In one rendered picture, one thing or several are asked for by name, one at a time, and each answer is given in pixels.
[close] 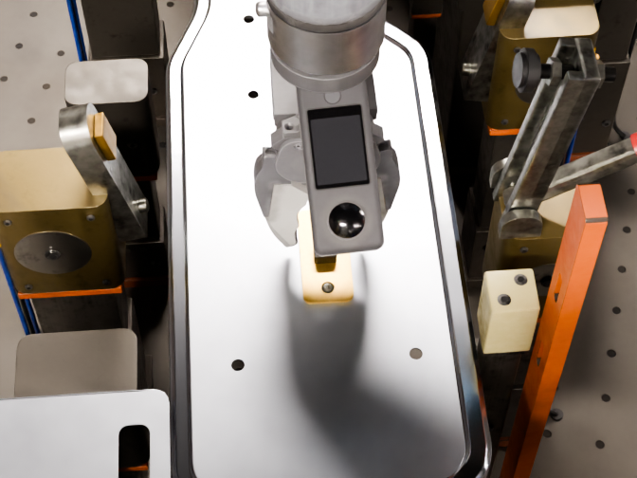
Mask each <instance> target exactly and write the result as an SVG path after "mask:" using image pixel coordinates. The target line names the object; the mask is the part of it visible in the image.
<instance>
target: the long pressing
mask: <svg viewBox="0 0 637 478"><path fill-rule="evenodd" d="M258 1H265V0H194V8H193V14H192V17H191V20H190V22H189V24H188V25H187V27H186V29H185V31H184V33H183V35H182V37H181V38H180V40H179V42H178V44H177V46H176V48H175V50H174V51H173V54H172V56H171V58H170V60H169V62H168V65H167V69H166V139H167V202H168V267H169V331H170V395H171V459H172V477H173V478H486V475H487V473H488V471H489V468H490V463H491V457H492V444H491V437H490V431H489V426H488V419H487V413H486V407H485V401H484V395H483V388H482V378H481V371H480V365H479V359H478V353H477V347H476V341H475V335H474V328H473V322H472V317H471V310H470V304H469V298H468V292H467V286H466V279H465V274H464V262H463V256H462V250H461V244H460V237H459V232H458V226H457V219H456V213H455V207H454V201H453V195H452V189H451V183H450V176H449V170H448V165H447V158H446V147H445V141H444V135H443V128H442V123H441V116H440V110H439V104H438V98H437V92H436V85H435V80H434V74H433V67H432V62H431V59H430V56H429V54H428V51H427V50H426V48H425V47H424V46H423V45H422V44H421V43H420V42H419V41H418V40H417V39H415V38H414V37H412V36H411V35H409V34H407V33H406V32H405V31H404V30H402V29H400V28H398V27H396V26H395V25H393V24H392V23H390V22H388V21H387V20H386V25H385V36H384V42H383V44H382V46H381V47H380V56H379V61H378V64H377V66H376V68H375V70H374V71H373V78H374V85H375V93H376V100H377V107H378V112H377V116H376V119H375V120H374V123H376V124H378V125H380V126H382V127H383V132H384V139H390V140H391V147H392V148H394V149H395V151H396V153H397V156H398V163H399V170H400V186H399V189H398V192H397V194H396V197H395V199H394V201H393V204H392V206H391V209H390V210H389V211H388V214H387V216H386V218H385V220H384V222H383V223H382V224H383V231H384V245H383V247H382V248H380V249H378V250H373V251H364V252H356V253H350V257H351V267H352V276H353V286H354V297H353V299H352V300H351V301H349V302H347V303H317V304H309V303H306V302H305V301H304V299H303V294H302V280H301V268H300V244H299V231H298V229H297V235H298V243H297V244H296V245H295V246H294V247H289V248H287V247H285V246H284V245H283V244H282V243H281V242H280V241H279V240H278V239H277V238H276V237H275V235H274V234H273V233H272V231H271V230H270V228H269V226H268V225H267V223H266V220H265V218H264V216H263V214H262V211H261V209H260V206H259V203H258V201H257V198H256V195H255V192H254V177H253V169H254V163H255V160H256V157H257V156H258V155H260V154H261V153H262V152H263V147H264V146H268V147H271V139H270V134H271V133H272V132H274V131H276V126H274V120H273V112H272V99H271V80H270V59H269V48H270V44H269V41H268V38H267V25H266V17H258V16H257V15H256V11H255V5H256V3H257V2H258ZM246 16H252V17H253V18H254V21H253V22H252V23H245V22H244V18H245V17H246ZM251 91H255V92H257V93H258V94H259V97H258V98H256V99H251V98H249V97H248V93H249V92H251ZM414 348H416V349H419V350H421V351H422V353H423V356H422V357H421V358H419V359H413V358H411V357H410V350H411V349H414ZM237 359H238V360H241V361H242V362H243V363H244V364H245V367H244V369H243V370H241V371H234V370H233V369H232V368H231V363H232V362H233V361H234V360H237Z"/></svg>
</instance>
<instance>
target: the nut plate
mask: <svg viewBox="0 0 637 478"><path fill-rule="evenodd" d="M299 224H300V226H299V227H298V231H299V244H300V268H301V280H302V294H303V299H304V301H305V302H306V303H309V304H317V303H347V302H349V301H351V300H352V299H353V297H354V286H353V276H352V267H351V257H350V253H347V254H339V255H330V256H318V255H317V254H316V253H315V252H314V247H313V239H312V231H311V222H310V213H309V210H306V211H300V212H299ZM326 283H330V284H331V285H332V286H333V287H334V288H335V289H334V291H333V292H331V293H324V292H323V291H322V290H321V288H322V286H323V285H324V284H326Z"/></svg>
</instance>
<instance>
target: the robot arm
mask: <svg viewBox="0 0 637 478"><path fill-rule="evenodd" d="M386 10H387V0H265V1H258V2H257V3H256V5H255V11H256V15H257V16H258V17H266V25H267V38H268V41H269V44H270V48H269V59H270V80H271V99H272V112H273V120H274V126H276V131H274V132H272V133H271V134H270V139H271V147H268V146H264V147H263V152H262V153H261V154H260V155H258V156H257V157H256V160H255V163H254V169H253V177H254V192H255V195H256V198H257V201H258V203H259V206H260V209H261V211H262V214H263V216H264V218H265V220H266V223H267V225H268V226H269V228H270V230H271V231H272V233H273V234H274V235H275V237H276V238H277V239H278V240H279V241H280V242H281V243H282V244H283V245H284V246H285V247H287V248H289V247H294V246H295V245H296V244H297V243H298V235H297V228H298V227H299V226H300V224H299V211H300V210H301V209H302V208H303V207H305V206H306V204H307V201H308V205H309V213H310V222H311V231H312V239H313V247H314V252H315V253H316V254H317V255H318V256H330V255H339V254H347V253H356V252H364V251H373V250H378V249H380V248H382V247H383V245H384V231H383V224H382V223H383V222H384V220H385V218H386V216H387V214H388V211H389V210H390V209H391V206H392V204H393V201H394V199H395V197H396V194H397V192H398V189H399V186H400V170H399V163H398V156H397V153H396V151H395V149H394V148H392V147H391V140H390V139H384V132H383V127H382V126H380V125H378V124H376V123H374V120H376V116H377V112H378V107H377V100H376V93H375V85H374V78H373V71H374V70H375V68H376V66H377V64H378V61H379V56H380V47H381V46H382V44H383V42H384V36H385V25H386Z"/></svg>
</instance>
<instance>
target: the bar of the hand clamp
mask: <svg viewBox="0 0 637 478"><path fill-rule="evenodd" d="M512 79H513V84H514V87H515V88H516V89H517V90H518V92H519V93H532V91H533V90H534V88H537V86H538V89H537V92H536V94H535V96H534V98H533V101H532V103H531V105H530V108H529V110H528V112H527V115H526V117H525V119H524V121H523V124H522V125H521V127H520V130H519V133H518V136H517V138H516V140H515V143H514V145H513V147H512V150H511V152H510V154H509V156H508V158H507V160H506V162H505V165H504V167H503V169H502V172H501V174H500V178H499V180H498V182H497V185H496V187H495V189H494V191H493V193H492V194H493V200H494V201H499V197H503V194H502V193H503V191H504V190H505V189H507V187H508V186H509V185H511V184H516V183H517V184H516V186H515V188H514V190H513V192H512V194H511V196H510V198H509V201H508V203H507V205H506V207H505V209H504V212H503V214H502V215H505V214H506V213H508V212H510V211H514V210H523V209H531V210H535V211H538V209H539V207H540V205H541V202H542V200H543V198H544V196H545V194H546V193H547V191H548V189H549V187H550V185H551V183H552V181H553V179H554V177H555V174H556V172H557V170H558V167H559V165H560V163H561V161H562V159H563V157H564V156H565V154H566V152H567V150H568V148H569V146H570V144H571V142H572V140H573V137H574V135H575V133H576V130H577V128H578V126H579V124H580V122H581V120H582V119H583V117H584V115H585V113H586V111H587V109H588V107H589V105H590V103H591V101H592V98H593V95H594V93H595V91H596V89H597V88H601V86H602V84H603V82H609V83H613V82H614V81H615V79H616V68H615V67H614V66H605V64H604V63H603V62H602V61H601V60H596V58H595V54H594V50H593V45H592V40H591V39H590V38H559V40H558V42H557V45H556V47H555V50H554V53H553V55H552V57H549V58H548V60H547V63H546V64H542V63H541V62H540V58H539V55H538V54H537V53H536V51H535V50H534V49H533V48H525V47H523V48H522V49H521V50H520V51H519V52H518V53H517V54H516V56H515V58H514V61H513V68H512ZM539 79H542V80H541V82H540V84H539V85H538V83H539ZM501 217H502V216H501Z"/></svg>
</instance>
